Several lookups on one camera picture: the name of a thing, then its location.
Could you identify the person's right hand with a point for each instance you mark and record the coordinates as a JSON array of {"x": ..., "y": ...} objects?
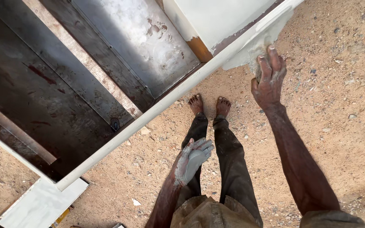
[{"x": 269, "y": 88}]

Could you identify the person's left hand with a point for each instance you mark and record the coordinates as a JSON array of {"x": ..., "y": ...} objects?
[{"x": 185, "y": 167}]

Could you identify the grey putty blob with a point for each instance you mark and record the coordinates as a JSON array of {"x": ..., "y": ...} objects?
[{"x": 195, "y": 164}]

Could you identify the grey putty scraper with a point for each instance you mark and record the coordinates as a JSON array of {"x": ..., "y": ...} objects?
[{"x": 256, "y": 68}]

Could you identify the person's dark trousers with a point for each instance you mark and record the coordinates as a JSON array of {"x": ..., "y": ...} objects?
[{"x": 233, "y": 164}]

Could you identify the person's right foot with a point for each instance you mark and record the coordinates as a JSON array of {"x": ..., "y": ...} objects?
[{"x": 223, "y": 107}]

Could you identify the person's foot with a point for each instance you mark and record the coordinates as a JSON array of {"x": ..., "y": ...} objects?
[
  {"x": 223, "y": 107},
  {"x": 196, "y": 104}
]

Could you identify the person's khaki shirt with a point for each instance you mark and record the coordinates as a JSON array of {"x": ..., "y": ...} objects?
[{"x": 207, "y": 213}]

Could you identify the pale flat stone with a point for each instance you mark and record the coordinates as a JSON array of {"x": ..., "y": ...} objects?
[{"x": 144, "y": 130}]

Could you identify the white paper scrap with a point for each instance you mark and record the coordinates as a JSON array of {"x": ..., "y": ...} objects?
[{"x": 136, "y": 202}]

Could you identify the person's left foot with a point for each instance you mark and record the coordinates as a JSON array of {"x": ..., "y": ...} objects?
[{"x": 196, "y": 104}]

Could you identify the yellow object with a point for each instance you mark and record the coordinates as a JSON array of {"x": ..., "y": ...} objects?
[{"x": 59, "y": 218}]

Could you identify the large putty-coated metal body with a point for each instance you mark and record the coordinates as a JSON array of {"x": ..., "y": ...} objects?
[{"x": 74, "y": 79}]

